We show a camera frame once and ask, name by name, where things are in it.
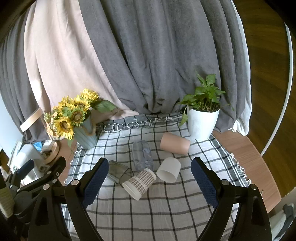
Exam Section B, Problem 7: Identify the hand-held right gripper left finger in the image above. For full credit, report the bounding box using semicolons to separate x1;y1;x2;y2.
27;157;110;241

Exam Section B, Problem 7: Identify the beige curtain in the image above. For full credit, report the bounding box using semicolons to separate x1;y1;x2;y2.
23;0;140;122

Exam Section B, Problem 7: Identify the grey curtain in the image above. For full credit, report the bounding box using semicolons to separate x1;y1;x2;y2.
0;0;251;139

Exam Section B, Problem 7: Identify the brown plaid paper cup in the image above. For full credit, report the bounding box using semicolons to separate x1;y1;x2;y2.
122;168;157;201

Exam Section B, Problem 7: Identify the teal ribbed vase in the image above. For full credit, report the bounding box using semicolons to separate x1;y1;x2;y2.
73;113;99;149

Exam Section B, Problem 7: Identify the pink cup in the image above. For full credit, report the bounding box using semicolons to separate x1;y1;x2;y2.
160;133;191;155

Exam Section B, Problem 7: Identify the white ribbed plant pot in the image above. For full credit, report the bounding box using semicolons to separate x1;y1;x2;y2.
186;106;220;141

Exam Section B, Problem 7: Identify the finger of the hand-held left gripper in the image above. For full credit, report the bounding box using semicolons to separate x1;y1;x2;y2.
5;159;35;189
14;156;67;200

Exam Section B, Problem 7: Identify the sunflower bouquet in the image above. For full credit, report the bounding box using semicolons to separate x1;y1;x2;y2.
43;88;117;141

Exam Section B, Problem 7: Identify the green potted plant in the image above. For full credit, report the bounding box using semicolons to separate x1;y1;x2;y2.
177;71;235;127

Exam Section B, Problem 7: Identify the grey transparent cup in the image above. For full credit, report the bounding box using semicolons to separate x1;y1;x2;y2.
107;160;134;187

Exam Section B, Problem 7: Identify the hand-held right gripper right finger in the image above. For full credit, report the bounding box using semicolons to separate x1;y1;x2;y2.
191;157;273;241

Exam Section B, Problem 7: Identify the clear plastic cup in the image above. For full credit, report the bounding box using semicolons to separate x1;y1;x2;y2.
132;140;154;172

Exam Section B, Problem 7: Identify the white translucent cup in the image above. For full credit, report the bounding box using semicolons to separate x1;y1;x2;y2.
156;157;181;182

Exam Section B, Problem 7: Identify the white box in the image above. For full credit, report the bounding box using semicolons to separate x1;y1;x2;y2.
14;144;42;179

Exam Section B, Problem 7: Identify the grey checked tablecloth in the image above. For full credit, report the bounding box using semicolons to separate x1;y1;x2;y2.
60;113;252;241

